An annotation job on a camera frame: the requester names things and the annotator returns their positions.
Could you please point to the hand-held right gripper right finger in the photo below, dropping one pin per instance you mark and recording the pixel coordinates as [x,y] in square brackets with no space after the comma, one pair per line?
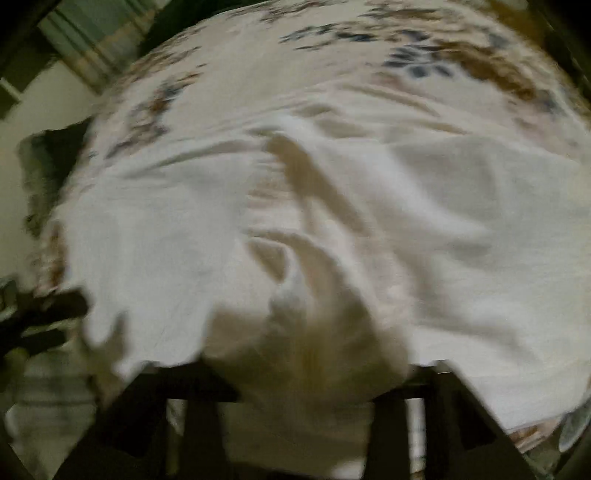
[441,392]

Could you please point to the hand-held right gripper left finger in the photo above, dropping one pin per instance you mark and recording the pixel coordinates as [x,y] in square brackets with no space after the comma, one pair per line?
[194,385]

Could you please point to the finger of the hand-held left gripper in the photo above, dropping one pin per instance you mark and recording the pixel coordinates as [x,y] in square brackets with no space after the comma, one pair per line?
[37,340]
[51,307]

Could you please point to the white cloth sheet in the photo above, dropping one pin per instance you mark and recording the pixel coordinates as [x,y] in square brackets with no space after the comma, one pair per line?
[415,221]

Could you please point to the dark grey pillow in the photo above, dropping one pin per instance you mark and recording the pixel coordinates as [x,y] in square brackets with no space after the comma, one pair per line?
[51,161]

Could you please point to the striped curtain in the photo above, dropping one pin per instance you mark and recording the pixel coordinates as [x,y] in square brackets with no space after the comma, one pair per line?
[94,39]

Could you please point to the floral bed sheet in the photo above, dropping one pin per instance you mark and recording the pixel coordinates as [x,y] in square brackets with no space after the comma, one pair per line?
[286,69]

